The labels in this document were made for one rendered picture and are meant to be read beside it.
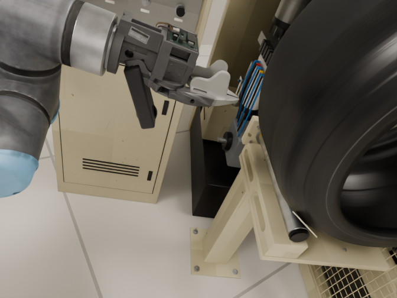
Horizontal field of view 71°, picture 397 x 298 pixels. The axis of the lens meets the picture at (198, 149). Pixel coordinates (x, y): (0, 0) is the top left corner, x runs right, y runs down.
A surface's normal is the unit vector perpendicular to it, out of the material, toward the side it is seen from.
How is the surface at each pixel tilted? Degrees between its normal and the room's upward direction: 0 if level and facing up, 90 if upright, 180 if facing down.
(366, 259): 0
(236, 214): 90
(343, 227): 99
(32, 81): 96
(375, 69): 73
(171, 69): 90
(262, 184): 0
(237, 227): 90
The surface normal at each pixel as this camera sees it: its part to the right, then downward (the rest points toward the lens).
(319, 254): 0.26, -0.72
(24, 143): 0.90, -0.37
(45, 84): 0.68, 0.68
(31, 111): 0.79, -0.50
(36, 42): -0.02, 0.77
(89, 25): 0.29, -0.04
